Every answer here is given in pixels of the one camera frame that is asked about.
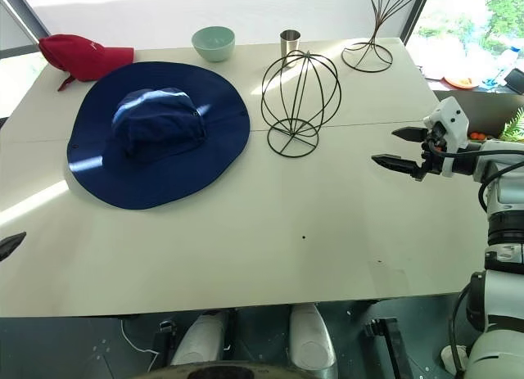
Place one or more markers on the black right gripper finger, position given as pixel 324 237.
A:
pixel 411 134
pixel 403 164

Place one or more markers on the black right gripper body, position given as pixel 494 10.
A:
pixel 433 156

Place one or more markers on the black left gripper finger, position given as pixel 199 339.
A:
pixel 10 244

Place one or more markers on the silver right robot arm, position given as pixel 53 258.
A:
pixel 503 158

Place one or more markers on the blue wide-brim sun hat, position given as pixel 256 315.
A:
pixel 163 182

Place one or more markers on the small orange fruits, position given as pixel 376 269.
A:
pixel 477 136

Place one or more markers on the orange plate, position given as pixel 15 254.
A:
pixel 460 82

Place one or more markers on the green plant leaves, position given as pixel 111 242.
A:
pixel 515 129

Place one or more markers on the black flat device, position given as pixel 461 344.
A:
pixel 516 81

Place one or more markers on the clear plastic bottle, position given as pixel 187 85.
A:
pixel 509 64

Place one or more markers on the steel cup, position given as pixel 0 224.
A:
pixel 290 43

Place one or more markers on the white right robot leg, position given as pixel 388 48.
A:
pixel 311 338

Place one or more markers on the white robot leg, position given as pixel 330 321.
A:
pixel 311 338
pixel 200 338

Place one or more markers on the red baseball cap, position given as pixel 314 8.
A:
pixel 82 55

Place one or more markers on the white left robot leg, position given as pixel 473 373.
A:
pixel 200 338

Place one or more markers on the pale green bowl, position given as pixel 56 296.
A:
pixel 213 47

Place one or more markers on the dark rounded shape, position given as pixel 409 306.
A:
pixel 245 373

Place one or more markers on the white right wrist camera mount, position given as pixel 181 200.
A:
pixel 452 119

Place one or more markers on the black table bracket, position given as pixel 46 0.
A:
pixel 393 342
pixel 165 338

